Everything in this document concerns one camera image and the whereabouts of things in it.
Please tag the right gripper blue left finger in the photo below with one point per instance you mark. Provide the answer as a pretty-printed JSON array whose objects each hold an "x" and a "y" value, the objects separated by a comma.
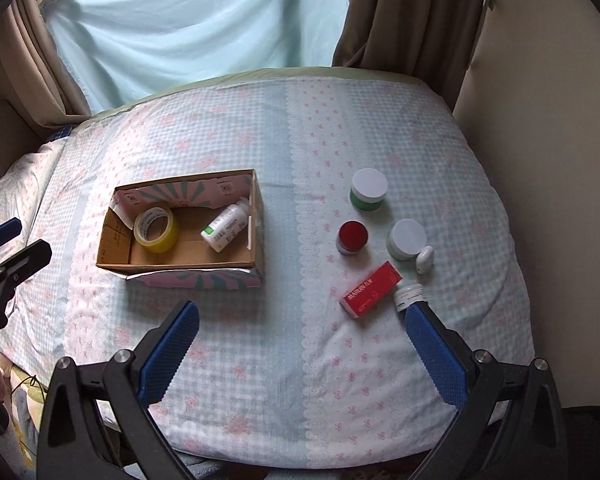
[{"x": 96, "y": 421}]

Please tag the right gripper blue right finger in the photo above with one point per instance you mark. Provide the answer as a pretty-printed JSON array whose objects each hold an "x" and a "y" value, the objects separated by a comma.
[{"x": 508, "y": 420}]

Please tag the yellow tape roll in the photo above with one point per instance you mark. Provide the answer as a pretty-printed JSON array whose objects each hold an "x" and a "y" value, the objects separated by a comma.
[{"x": 156, "y": 229}]

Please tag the black white cream jar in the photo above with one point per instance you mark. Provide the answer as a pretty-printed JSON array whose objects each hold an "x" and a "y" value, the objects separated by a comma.
[{"x": 405, "y": 296}]

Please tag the white earbuds case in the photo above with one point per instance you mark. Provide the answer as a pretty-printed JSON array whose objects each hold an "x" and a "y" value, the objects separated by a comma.
[{"x": 424, "y": 260}]

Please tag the red rectangular carton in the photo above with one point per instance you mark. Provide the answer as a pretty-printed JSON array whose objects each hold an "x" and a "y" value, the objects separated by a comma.
[{"x": 369, "y": 292}]

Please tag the white pill bottle green label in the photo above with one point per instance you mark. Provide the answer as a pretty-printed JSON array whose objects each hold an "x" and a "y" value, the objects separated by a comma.
[{"x": 224, "y": 228}]

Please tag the light green jar white lid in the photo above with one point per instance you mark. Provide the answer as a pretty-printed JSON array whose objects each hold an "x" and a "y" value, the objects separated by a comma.
[{"x": 406, "y": 239}]

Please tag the red lid small jar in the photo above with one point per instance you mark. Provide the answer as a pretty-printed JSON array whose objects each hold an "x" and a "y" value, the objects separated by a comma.
[{"x": 351, "y": 238}]

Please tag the dark green jar white lid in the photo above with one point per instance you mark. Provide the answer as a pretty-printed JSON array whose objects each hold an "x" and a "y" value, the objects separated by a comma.
[{"x": 368, "y": 189}]

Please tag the white floral pillow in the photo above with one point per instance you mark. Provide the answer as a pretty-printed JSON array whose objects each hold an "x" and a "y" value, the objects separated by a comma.
[{"x": 23, "y": 187}]

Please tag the beige headboard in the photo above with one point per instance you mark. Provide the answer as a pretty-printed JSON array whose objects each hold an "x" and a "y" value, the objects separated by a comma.
[{"x": 2, "y": 145}]

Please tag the brown left curtain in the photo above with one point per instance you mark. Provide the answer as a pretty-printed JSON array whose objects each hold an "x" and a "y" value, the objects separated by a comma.
[{"x": 32, "y": 76}]

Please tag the brown curtain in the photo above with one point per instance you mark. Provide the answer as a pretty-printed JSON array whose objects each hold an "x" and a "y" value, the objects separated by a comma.
[
  {"x": 32, "y": 76},
  {"x": 431, "y": 40}
]

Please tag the open cardboard box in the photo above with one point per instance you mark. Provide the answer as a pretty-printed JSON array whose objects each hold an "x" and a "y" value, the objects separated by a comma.
[{"x": 195, "y": 201}]

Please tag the floral checked bed cover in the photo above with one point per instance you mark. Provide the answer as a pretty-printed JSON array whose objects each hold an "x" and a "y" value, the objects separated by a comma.
[{"x": 280, "y": 375}]

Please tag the light blue hanging sheet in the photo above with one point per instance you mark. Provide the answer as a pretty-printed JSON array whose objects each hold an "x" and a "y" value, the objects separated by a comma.
[{"x": 119, "y": 51}]

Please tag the brown right curtain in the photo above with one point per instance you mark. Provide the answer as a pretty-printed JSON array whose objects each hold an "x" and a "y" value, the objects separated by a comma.
[{"x": 431, "y": 40}]

